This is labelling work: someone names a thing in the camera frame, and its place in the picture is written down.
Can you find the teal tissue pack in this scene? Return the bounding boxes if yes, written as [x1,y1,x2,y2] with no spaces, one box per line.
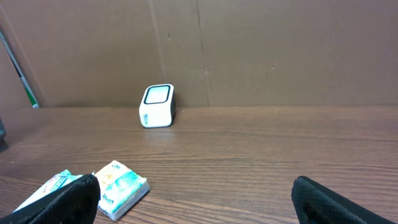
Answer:
[95,161,150,221]

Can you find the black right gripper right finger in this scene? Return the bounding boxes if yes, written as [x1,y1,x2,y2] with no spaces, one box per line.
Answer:
[291,176,394,224]

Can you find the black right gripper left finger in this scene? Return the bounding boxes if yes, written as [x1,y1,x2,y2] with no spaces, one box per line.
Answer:
[1,174,100,224]

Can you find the orange tissue pack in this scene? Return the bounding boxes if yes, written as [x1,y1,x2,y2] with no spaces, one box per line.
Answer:
[14,169,82,212]

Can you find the white barcode scanner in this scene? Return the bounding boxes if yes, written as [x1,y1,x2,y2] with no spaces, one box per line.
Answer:
[139,84,176,128]

